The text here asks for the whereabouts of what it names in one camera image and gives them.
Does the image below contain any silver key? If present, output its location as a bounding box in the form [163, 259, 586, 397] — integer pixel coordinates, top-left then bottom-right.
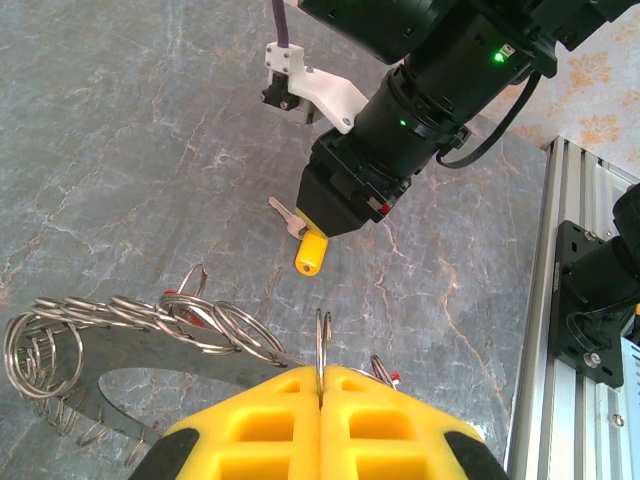
[268, 195, 310, 237]

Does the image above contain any yellow key tag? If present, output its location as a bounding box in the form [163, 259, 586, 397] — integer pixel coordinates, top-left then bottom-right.
[293, 230, 330, 277]

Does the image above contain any small silver split ring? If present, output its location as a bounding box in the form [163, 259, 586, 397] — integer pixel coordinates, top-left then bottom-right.
[314, 308, 334, 396]

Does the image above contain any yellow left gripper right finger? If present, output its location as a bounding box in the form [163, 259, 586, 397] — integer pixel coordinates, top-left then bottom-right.
[320, 364, 512, 480]

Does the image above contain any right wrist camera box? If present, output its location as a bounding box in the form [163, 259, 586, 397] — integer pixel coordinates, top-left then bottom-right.
[259, 42, 370, 136]

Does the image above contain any round metal keyring plate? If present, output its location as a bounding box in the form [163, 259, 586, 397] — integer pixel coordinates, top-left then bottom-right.
[49, 322, 321, 444]

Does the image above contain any black looped cable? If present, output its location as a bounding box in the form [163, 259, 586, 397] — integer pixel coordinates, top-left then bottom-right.
[435, 74, 544, 169]

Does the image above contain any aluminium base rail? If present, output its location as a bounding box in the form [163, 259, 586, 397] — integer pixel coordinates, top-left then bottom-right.
[504, 137, 640, 480]

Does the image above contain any purple camera cable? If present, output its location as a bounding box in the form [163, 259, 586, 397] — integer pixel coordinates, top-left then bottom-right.
[271, 0, 290, 49]

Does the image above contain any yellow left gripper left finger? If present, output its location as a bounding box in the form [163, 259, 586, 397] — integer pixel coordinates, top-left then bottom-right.
[127, 364, 322, 480]

